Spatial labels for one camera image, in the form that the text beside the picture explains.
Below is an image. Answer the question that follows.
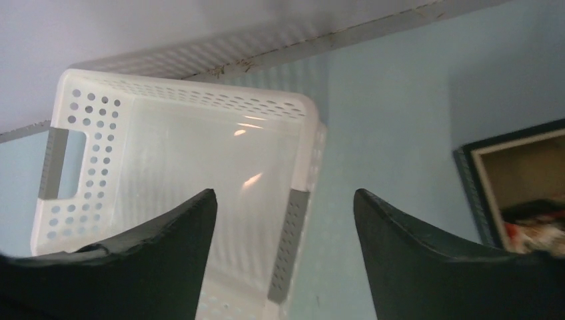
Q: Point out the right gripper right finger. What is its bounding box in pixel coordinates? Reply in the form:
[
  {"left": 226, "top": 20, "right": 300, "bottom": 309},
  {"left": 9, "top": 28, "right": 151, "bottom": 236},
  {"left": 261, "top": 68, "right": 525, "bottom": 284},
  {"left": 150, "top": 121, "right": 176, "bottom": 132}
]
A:
[{"left": 353, "top": 189, "right": 564, "bottom": 319}]

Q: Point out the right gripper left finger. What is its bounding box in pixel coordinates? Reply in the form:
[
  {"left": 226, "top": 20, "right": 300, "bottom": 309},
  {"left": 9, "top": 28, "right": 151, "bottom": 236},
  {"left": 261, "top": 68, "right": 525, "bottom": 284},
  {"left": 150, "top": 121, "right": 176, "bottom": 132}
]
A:
[{"left": 1, "top": 189, "right": 217, "bottom": 319}]

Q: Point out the black compartment tie box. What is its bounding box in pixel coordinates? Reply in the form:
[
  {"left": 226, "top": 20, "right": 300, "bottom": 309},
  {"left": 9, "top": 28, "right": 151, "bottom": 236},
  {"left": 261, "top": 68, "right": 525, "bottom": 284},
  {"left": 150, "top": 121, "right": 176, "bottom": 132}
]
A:
[{"left": 453, "top": 119, "right": 564, "bottom": 252}]

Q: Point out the white perforated plastic basket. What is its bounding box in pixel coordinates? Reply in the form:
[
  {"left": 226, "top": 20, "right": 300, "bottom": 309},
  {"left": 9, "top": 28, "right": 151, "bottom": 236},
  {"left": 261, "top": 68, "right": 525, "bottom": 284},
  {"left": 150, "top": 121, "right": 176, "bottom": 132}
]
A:
[{"left": 30, "top": 69, "right": 326, "bottom": 319}]

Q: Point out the rolled tie near compartment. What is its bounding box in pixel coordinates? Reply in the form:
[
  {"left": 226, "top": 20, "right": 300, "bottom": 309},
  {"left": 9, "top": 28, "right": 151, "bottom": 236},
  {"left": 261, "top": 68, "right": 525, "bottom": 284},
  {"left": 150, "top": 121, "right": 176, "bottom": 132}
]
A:
[{"left": 501, "top": 199, "right": 564, "bottom": 258}]

